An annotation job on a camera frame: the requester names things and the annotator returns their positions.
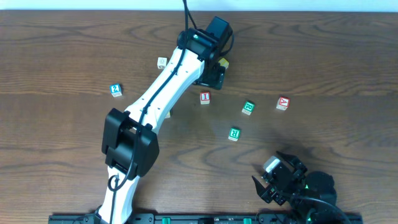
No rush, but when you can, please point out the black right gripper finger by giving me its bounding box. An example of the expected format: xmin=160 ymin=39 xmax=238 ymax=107
xmin=276 ymin=151 xmax=299 ymax=165
xmin=252 ymin=176 xmax=267 ymax=195

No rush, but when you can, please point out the red letter I block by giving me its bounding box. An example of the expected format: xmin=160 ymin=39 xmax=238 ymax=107
xmin=200 ymin=92 xmax=211 ymax=105

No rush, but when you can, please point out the blue number 2 block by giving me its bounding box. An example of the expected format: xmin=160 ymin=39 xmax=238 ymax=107
xmin=109 ymin=83 xmax=123 ymax=97

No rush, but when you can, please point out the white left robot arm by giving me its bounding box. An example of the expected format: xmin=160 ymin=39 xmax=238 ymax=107
xmin=95 ymin=27 xmax=234 ymax=223

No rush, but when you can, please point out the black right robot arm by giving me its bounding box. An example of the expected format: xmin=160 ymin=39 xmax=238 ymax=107
xmin=252 ymin=151 xmax=351 ymax=223

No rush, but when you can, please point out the yellow letter block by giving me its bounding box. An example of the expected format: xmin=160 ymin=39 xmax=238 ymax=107
xmin=218 ymin=58 xmax=229 ymax=69

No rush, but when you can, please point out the green R block far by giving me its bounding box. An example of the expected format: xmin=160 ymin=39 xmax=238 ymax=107
xmin=242 ymin=101 xmax=255 ymax=115

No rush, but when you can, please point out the green r block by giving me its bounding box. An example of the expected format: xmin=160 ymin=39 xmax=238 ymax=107
xmin=228 ymin=128 xmax=241 ymax=141
xmin=242 ymin=101 xmax=255 ymax=115

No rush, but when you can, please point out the white plain face block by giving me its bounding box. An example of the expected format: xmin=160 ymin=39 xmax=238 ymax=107
xmin=157 ymin=57 xmax=167 ymax=70

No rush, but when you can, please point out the red letter A block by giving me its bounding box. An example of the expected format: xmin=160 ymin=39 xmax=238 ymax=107
xmin=276 ymin=96 xmax=290 ymax=111

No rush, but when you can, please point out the green R block near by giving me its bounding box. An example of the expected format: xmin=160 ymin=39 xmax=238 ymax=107
xmin=228 ymin=128 xmax=241 ymax=141

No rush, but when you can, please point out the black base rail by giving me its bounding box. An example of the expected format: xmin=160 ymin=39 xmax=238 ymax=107
xmin=48 ymin=212 xmax=364 ymax=224

